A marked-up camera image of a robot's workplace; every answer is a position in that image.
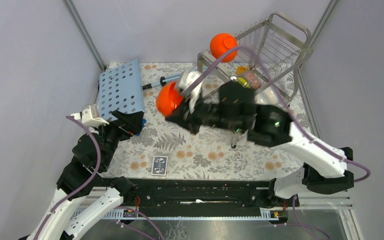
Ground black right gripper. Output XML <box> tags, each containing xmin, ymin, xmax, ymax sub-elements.
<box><xmin>164</xmin><ymin>89</ymin><xmax>244</xmax><ymax>136</ymax></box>

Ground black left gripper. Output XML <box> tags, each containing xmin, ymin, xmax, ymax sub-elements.
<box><xmin>91</xmin><ymin>109</ymin><xmax>145</xmax><ymax>169</ymax></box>

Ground stainless steel dish rack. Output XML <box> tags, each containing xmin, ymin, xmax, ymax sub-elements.
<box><xmin>211</xmin><ymin>12</ymin><xmax>313</xmax><ymax>103</ymax></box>

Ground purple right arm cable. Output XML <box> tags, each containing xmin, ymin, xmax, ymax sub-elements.
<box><xmin>180</xmin><ymin>45</ymin><xmax>372</xmax><ymax>183</ymax></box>

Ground floral patterned table mat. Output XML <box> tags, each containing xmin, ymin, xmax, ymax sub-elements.
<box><xmin>95</xmin><ymin>61</ymin><xmax>314</xmax><ymax>181</ymax></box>

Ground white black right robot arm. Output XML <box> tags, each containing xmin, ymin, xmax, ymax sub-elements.
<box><xmin>157</xmin><ymin>81</ymin><xmax>355</xmax><ymax>206</ymax></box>

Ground yellow green bowl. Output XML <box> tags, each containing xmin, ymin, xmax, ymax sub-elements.
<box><xmin>237</xmin><ymin>77</ymin><xmax>251</xmax><ymax>88</ymax></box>

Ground blue toy car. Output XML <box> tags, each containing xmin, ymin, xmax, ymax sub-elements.
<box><xmin>135</xmin><ymin>118</ymin><xmax>147</xmax><ymax>137</ymax></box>

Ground blue playing card box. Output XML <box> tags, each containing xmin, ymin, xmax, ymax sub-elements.
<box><xmin>151</xmin><ymin>156</ymin><xmax>168</xmax><ymax>177</ymax></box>

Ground orange plastic bowl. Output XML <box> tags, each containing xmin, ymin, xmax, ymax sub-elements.
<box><xmin>155</xmin><ymin>81</ymin><xmax>184</xmax><ymax>117</ymax></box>
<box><xmin>209</xmin><ymin>33</ymin><xmax>238</xmax><ymax>59</ymax></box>

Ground light blue perforated panel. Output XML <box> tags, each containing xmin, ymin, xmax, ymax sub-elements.
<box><xmin>97</xmin><ymin>59</ymin><xmax>145</xmax><ymax>121</ymax></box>

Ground white ribbed bowl rear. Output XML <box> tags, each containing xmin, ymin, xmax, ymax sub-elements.
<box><xmin>254</xmin><ymin>86</ymin><xmax>280</xmax><ymax>106</ymax></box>

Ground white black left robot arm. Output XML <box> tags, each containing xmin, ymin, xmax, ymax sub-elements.
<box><xmin>24</xmin><ymin>108</ymin><xmax>146</xmax><ymax>240</ymax></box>

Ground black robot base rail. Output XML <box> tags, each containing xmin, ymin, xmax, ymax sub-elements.
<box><xmin>122</xmin><ymin>178</ymin><xmax>294</xmax><ymax>218</ymax></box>

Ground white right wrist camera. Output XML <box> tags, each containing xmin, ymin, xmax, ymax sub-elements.
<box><xmin>174</xmin><ymin>69</ymin><xmax>202</xmax><ymax>103</ymax></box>

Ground small orange yellow cup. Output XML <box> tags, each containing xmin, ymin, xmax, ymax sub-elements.
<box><xmin>236</xmin><ymin>65</ymin><xmax>248</xmax><ymax>75</ymax></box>

